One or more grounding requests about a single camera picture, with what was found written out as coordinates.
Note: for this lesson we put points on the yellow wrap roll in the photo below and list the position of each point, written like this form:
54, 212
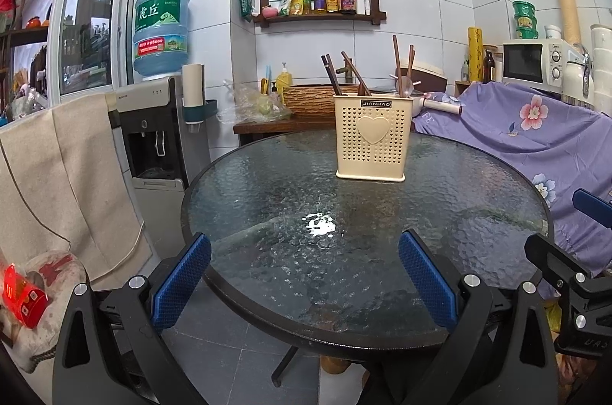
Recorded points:
475, 56

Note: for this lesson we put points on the grey translucent plastic spoon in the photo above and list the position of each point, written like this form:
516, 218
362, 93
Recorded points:
406, 87

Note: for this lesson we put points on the beige cloth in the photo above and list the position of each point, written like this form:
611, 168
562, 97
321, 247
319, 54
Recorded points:
57, 175

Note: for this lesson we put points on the white microwave oven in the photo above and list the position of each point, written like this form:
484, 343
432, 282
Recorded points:
521, 61

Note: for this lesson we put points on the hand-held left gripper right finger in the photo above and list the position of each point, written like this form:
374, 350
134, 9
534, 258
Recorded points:
425, 276

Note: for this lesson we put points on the green hanging packet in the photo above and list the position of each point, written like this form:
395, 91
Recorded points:
245, 3

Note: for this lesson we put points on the small white container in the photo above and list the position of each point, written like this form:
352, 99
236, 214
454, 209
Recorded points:
553, 32

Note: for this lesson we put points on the wooden shelving unit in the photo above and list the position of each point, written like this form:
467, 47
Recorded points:
28, 32

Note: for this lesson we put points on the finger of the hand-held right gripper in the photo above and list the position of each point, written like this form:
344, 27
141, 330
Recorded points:
595, 209
554, 259

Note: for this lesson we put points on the black chopstick with pale band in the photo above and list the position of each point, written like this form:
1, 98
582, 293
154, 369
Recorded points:
333, 74

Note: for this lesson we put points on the purple floral cloth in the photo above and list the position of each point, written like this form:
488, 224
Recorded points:
502, 156

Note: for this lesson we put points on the blue water jug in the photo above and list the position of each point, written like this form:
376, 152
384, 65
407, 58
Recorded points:
160, 32

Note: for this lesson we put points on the red packet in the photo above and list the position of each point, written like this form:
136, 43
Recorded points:
24, 297

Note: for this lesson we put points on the cream plastic utensil holder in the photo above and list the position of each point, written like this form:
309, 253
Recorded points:
373, 147

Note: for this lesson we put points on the black chopstick with gold tip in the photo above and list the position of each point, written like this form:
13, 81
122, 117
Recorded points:
329, 75

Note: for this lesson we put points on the wicker basket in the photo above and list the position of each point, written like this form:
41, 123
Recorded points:
306, 101

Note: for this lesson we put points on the brown glass bottle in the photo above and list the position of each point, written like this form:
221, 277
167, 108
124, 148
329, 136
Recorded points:
489, 68

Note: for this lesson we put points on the yellow dish soap bottle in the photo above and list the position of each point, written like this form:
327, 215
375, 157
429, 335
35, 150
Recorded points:
284, 84

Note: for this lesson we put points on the brown and white rice cooker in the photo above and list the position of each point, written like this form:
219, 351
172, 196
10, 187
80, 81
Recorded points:
430, 75

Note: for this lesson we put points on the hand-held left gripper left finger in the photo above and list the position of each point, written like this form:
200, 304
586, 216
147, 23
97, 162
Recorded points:
184, 276

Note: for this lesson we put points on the clear plastic bag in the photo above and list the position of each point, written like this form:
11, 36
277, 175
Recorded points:
253, 104

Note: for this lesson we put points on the green instant noodle cup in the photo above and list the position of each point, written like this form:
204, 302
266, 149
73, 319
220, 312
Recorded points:
524, 9
527, 29

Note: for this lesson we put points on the white thermos kettle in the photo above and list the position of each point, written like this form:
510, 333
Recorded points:
573, 80

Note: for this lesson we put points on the white water dispenser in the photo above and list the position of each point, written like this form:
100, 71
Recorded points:
148, 147

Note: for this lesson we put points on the brown wooden chopstick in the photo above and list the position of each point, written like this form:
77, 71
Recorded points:
354, 73
361, 82
395, 56
398, 61

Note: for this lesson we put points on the stack of white cups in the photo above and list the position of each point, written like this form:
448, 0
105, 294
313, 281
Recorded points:
602, 70

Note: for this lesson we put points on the grey stained sack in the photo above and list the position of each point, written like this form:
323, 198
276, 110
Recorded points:
62, 271

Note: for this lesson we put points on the yellow green seasoning packets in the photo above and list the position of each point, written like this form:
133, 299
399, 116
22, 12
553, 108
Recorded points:
291, 3

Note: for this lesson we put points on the wooden counter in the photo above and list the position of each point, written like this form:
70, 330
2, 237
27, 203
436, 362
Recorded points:
287, 127

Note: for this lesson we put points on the sliding glass window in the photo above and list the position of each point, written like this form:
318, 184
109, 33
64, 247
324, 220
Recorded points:
91, 27

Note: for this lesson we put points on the brass faucet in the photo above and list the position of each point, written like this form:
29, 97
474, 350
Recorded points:
340, 70

